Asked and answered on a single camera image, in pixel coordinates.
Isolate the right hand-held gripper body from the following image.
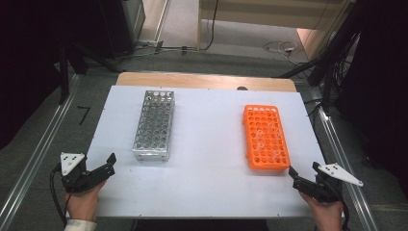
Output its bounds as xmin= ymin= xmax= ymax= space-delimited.
xmin=303 ymin=162 xmax=365 ymax=204

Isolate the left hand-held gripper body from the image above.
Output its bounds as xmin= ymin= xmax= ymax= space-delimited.
xmin=60 ymin=152 xmax=108 ymax=194

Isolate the orange plastic test tube rack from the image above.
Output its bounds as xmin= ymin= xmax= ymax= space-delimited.
xmin=242 ymin=104 xmax=292 ymax=171

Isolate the person's right hand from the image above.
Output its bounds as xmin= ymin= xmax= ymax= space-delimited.
xmin=298 ymin=191 xmax=344 ymax=231

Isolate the person's left hand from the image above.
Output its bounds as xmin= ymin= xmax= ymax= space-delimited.
xmin=63 ymin=180 xmax=106 ymax=223

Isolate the white board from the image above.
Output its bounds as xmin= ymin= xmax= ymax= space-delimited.
xmin=85 ymin=85 xmax=325 ymax=219

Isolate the black metal stand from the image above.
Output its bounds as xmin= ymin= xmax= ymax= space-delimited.
xmin=57 ymin=41 xmax=121 ymax=105

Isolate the grey power strip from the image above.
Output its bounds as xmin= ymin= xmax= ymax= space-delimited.
xmin=136 ymin=38 xmax=165 ymax=49

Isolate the dark cabinet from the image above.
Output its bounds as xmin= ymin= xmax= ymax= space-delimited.
xmin=97 ymin=0 xmax=146 ymax=61

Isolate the left hand-held gripper black cable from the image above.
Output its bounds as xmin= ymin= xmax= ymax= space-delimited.
xmin=49 ymin=163 xmax=70 ymax=226

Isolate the hand-held gripper black cable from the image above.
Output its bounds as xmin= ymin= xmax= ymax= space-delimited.
xmin=49 ymin=163 xmax=70 ymax=226
xmin=323 ymin=178 xmax=351 ymax=231

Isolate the aluminium floor rail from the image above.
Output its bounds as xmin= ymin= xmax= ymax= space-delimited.
xmin=0 ymin=74 xmax=81 ymax=231
xmin=312 ymin=95 xmax=380 ymax=231

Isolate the right hand-held gripper black cable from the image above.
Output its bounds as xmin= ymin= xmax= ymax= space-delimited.
xmin=323 ymin=178 xmax=351 ymax=231

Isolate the black stand with cables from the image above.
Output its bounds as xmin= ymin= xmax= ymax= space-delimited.
xmin=272 ymin=0 xmax=365 ymax=114

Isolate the white floor cable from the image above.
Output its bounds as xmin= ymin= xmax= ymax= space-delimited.
xmin=263 ymin=39 xmax=309 ymax=66

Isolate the light wooden furniture frame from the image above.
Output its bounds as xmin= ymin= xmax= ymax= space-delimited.
xmin=195 ymin=0 xmax=357 ymax=62

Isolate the black hanging cable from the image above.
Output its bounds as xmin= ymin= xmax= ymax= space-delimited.
xmin=198 ymin=0 xmax=220 ymax=52

